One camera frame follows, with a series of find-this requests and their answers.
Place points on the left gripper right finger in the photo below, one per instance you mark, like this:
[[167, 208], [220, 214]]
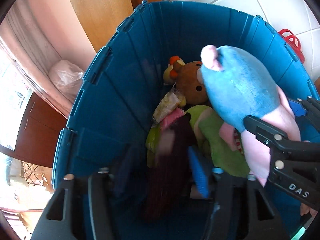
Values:
[[239, 208]]

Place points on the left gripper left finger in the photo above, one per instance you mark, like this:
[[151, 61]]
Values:
[[79, 209]]

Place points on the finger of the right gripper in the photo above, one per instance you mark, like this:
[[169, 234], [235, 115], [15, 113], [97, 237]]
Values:
[[269, 135], [309, 109]]

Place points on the green plush cloth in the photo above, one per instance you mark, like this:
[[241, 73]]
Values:
[[206, 124]]

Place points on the pig plush blue shirt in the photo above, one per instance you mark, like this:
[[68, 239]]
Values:
[[238, 85]]

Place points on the dark maroon plush pouch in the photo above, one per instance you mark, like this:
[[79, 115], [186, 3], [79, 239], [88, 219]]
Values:
[[172, 176]]

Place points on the yellow snack packet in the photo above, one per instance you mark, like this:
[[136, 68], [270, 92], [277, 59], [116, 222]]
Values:
[[168, 104]]

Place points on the person right hand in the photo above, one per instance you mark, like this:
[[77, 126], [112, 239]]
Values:
[[304, 210]]

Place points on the red plastic carry case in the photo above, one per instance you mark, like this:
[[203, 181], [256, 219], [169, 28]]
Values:
[[294, 43]]

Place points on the brown bear plush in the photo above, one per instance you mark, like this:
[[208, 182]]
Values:
[[187, 79]]

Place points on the blue plastic crate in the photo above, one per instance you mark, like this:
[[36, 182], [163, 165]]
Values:
[[111, 116]]

